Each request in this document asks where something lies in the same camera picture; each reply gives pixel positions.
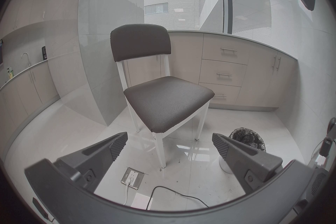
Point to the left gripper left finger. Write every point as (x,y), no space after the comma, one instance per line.
(101,165)

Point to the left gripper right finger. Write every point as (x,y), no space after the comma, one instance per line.
(241,165)

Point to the black plastic bag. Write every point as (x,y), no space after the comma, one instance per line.
(246,136)

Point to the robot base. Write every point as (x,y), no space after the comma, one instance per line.
(319,183)

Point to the grey padded chair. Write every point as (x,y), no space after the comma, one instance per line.
(168,104)

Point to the beige cabinet with drawers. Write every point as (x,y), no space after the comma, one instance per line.
(223,70)

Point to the beige counter cabinet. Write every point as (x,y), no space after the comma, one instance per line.
(31,89)

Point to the silver tap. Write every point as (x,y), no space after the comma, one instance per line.
(29,60)

